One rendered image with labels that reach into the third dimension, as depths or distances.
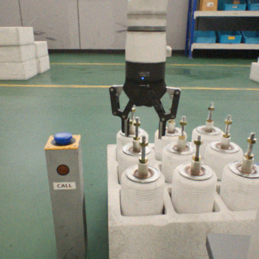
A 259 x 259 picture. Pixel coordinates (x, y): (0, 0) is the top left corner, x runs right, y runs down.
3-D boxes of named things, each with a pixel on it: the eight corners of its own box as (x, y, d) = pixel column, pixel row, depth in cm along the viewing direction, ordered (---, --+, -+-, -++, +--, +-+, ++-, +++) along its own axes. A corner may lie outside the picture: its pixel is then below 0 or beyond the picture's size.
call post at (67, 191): (85, 260, 67) (78, 149, 56) (57, 261, 66) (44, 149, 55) (87, 239, 73) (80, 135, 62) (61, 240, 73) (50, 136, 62)
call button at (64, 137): (71, 146, 57) (71, 137, 56) (52, 147, 57) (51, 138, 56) (73, 139, 61) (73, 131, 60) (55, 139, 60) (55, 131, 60)
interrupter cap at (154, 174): (167, 177, 57) (167, 174, 57) (139, 188, 53) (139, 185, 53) (145, 163, 63) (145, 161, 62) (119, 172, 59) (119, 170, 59)
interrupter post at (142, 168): (150, 175, 58) (150, 162, 56) (141, 179, 56) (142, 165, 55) (143, 171, 59) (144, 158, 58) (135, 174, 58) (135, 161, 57)
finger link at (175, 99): (175, 88, 49) (165, 118, 51) (184, 91, 48) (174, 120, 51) (175, 85, 51) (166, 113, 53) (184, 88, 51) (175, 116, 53)
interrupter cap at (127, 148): (116, 153, 68) (116, 150, 67) (130, 142, 74) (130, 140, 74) (143, 160, 64) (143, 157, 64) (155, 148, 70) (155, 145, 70)
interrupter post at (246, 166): (238, 169, 60) (240, 156, 59) (245, 167, 61) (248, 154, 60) (246, 174, 58) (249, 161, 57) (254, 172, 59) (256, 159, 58)
